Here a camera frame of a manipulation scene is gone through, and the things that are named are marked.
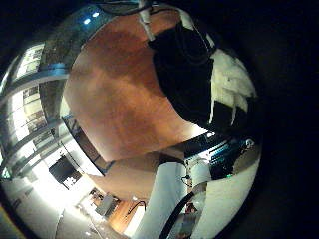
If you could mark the blue-fronted control box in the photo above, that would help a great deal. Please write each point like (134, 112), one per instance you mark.
(226, 156)

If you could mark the glass window wall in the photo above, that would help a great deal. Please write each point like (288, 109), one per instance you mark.
(30, 99)

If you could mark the grey cabinet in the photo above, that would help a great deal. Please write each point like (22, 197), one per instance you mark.
(104, 204)

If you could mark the round ceiling light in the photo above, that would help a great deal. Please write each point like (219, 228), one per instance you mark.
(87, 21)
(95, 14)

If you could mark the black monitor screen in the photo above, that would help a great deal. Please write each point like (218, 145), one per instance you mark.
(64, 171)

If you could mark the black piece of clothing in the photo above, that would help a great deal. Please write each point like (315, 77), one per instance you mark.
(182, 73)

